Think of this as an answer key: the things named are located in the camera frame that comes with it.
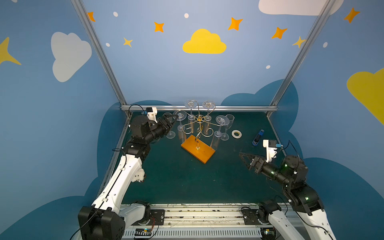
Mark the aluminium frame right post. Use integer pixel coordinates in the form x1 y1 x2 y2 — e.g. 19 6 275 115
266 0 337 119

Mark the right circuit board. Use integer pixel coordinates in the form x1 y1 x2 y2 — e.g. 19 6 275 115
261 228 276 240

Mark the aluminium frame back bar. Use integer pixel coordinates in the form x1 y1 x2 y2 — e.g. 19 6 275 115
120 104 279 113

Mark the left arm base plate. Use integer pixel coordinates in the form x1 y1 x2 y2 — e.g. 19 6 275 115
133 210 165 226

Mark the wine glass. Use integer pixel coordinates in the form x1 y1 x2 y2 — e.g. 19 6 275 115
221 114 235 141
185 100 198 122
164 112 176 139
202 101 216 122
211 115 230 151
174 110 187 144

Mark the white tape roll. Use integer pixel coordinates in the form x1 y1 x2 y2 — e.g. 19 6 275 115
231 130 243 139

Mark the aluminium frame left post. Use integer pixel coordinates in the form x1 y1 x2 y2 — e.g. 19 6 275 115
71 0 127 106

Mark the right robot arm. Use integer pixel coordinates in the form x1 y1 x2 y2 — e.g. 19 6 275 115
239 153 336 240

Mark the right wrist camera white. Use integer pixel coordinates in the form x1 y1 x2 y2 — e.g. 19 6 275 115
263 140 283 163

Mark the aluminium frame post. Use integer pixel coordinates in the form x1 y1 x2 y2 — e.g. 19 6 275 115
71 0 127 106
266 0 337 119

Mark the left circuit board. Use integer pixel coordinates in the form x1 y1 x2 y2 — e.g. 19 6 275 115
134 229 155 238

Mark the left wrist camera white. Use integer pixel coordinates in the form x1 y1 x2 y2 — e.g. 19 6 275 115
146 107 158 123

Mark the circuit board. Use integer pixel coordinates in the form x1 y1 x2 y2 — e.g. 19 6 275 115
261 228 276 240
134 229 155 238

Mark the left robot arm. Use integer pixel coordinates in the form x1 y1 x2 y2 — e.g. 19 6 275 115
78 113 179 240

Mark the aluminium rail base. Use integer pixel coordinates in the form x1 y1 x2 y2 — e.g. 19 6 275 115
121 203 261 226

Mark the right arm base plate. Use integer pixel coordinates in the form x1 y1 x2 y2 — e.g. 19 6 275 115
240 207 270 225

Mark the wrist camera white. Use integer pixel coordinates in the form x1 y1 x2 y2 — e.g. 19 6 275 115
146 107 158 123
263 140 283 163

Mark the gold wire glass rack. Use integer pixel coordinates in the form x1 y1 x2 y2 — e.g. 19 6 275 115
181 103 219 164

